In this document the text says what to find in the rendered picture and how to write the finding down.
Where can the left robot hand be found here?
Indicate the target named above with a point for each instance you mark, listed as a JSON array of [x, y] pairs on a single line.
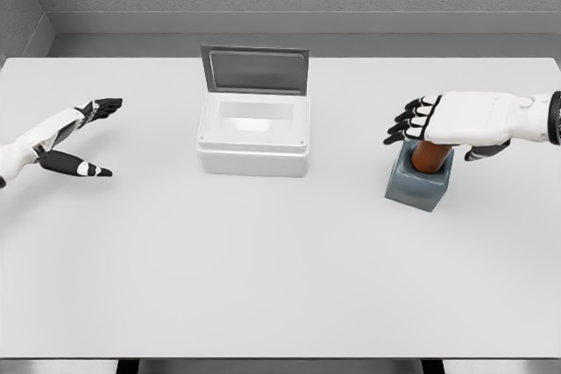
[[52, 133]]

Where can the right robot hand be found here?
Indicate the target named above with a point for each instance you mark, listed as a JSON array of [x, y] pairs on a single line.
[[469, 120]]

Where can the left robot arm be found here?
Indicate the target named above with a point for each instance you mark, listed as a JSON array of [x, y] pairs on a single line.
[[11, 161]]

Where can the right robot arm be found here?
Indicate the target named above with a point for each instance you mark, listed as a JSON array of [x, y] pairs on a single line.
[[545, 117]]

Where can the brown cylinder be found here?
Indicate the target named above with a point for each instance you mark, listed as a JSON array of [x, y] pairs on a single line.
[[431, 157]]

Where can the grey-blue square holder block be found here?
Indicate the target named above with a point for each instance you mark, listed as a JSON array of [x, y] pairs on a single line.
[[416, 190]]

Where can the white box with open lid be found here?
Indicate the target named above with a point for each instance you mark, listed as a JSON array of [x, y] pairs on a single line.
[[253, 129]]

